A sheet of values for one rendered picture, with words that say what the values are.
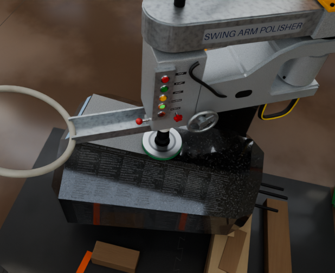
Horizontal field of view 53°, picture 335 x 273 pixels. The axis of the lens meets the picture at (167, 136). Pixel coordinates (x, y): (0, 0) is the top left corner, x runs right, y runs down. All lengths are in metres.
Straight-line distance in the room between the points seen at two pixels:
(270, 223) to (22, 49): 2.91
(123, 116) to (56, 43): 2.35
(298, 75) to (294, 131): 1.70
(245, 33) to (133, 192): 1.05
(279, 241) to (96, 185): 1.38
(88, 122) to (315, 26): 1.05
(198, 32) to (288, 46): 0.45
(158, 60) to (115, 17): 3.00
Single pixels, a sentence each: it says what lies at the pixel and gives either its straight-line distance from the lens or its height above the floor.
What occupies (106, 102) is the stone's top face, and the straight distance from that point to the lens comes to 2.07.
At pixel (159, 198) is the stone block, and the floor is 0.71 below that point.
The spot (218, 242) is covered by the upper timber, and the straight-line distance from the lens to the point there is 2.36.
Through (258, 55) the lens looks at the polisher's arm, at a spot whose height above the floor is 1.50.
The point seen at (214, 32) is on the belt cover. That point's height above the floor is 1.69.
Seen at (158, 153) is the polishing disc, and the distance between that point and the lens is 1.78.
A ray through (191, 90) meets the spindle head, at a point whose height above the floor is 1.41.
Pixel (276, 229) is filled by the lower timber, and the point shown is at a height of 0.11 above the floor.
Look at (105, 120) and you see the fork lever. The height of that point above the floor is 1.12.
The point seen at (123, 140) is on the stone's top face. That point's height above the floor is 0.87.
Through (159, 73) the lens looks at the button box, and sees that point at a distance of 1.25.
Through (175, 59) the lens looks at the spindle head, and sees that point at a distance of 1.26.
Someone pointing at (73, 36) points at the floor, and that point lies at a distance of 3.98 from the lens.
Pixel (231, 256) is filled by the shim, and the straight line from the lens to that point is 2.34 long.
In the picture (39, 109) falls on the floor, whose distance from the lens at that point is 3.28.
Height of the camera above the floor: 2.41
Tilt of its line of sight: 53 degrees down
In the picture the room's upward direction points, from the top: 8 degrees clockwise
